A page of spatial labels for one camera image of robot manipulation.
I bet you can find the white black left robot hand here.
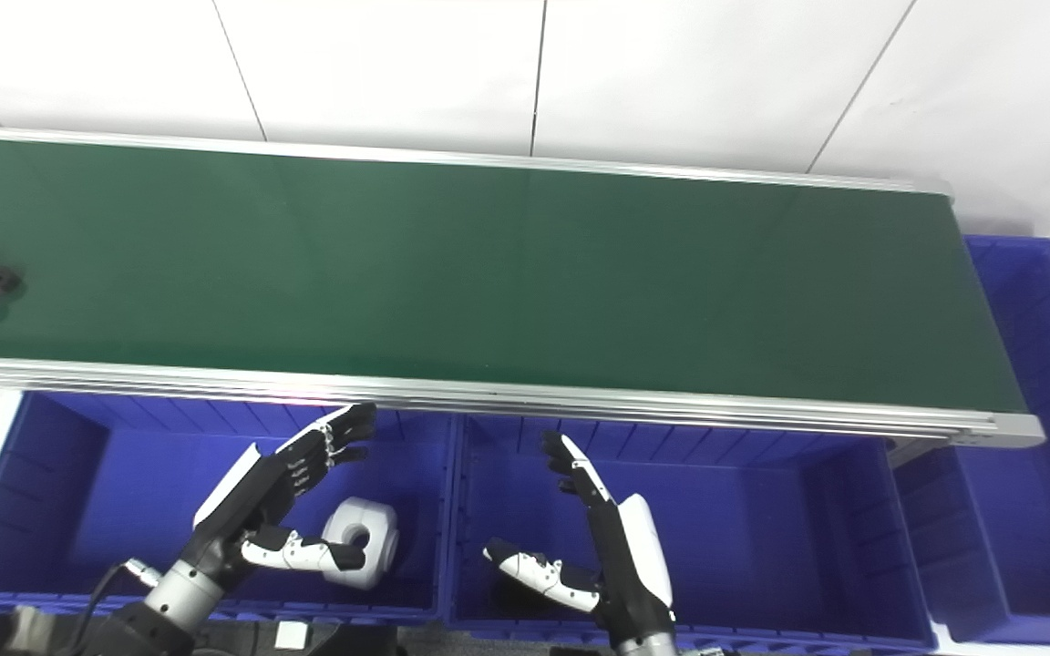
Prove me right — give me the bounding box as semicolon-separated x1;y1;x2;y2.
180;403;378;584

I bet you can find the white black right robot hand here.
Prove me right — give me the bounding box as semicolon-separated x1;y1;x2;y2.
483;432;677;650

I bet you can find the white rounded block part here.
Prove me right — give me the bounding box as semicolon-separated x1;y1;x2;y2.
321;496;401;589

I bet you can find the blue plastic bin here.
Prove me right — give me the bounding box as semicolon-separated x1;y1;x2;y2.
893;235;1050;648
443;415;942;653
0;390;458;626

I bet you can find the green conveyor belt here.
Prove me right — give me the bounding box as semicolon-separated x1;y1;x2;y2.
0;137;1029;416
0;125;1048;450

